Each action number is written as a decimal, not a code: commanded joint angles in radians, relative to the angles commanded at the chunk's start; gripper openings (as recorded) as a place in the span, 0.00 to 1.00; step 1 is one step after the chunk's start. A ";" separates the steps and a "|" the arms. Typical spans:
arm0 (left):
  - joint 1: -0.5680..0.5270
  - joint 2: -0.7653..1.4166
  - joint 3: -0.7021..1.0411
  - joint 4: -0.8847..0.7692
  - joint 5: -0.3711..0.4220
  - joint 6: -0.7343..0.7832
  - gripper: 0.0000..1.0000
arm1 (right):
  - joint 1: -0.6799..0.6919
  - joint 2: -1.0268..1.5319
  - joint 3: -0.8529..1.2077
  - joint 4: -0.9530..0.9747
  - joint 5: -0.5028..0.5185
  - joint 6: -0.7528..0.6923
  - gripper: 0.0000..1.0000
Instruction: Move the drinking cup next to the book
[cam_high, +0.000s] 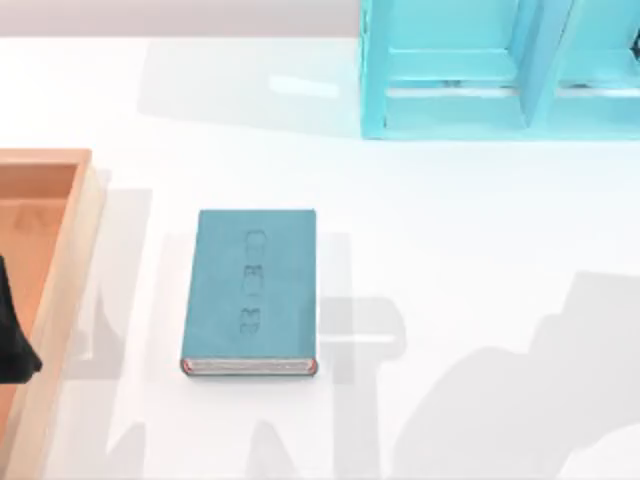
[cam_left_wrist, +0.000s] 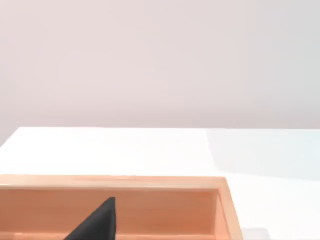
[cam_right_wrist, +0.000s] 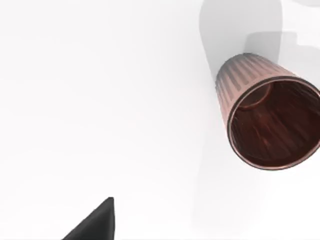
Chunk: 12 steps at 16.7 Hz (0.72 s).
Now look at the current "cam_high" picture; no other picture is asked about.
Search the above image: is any shallow salmon-coloured box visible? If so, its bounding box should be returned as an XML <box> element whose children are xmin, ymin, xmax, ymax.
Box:
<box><xmin>0</xmin><ymin>148</ymin><xmax>108</xmax><ymax>480</ymax></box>

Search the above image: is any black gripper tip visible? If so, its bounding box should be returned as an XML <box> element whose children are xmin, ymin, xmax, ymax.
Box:
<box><xmin>0</xmin><ymin>254</ymin><xmax>44</xmax><ymax>387</ymax></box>

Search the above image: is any teal book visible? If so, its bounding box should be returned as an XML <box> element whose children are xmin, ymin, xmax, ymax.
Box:
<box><xmin>179</xmin><ymin>208</ymin><xmax>320</xmax><ymax>380</ymax></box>

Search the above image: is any light blue rack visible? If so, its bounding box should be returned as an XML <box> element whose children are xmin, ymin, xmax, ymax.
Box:
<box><xmin>358</xmin><ymin>0</ymin><xmax>640</xmax><ymax>142</ymax></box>

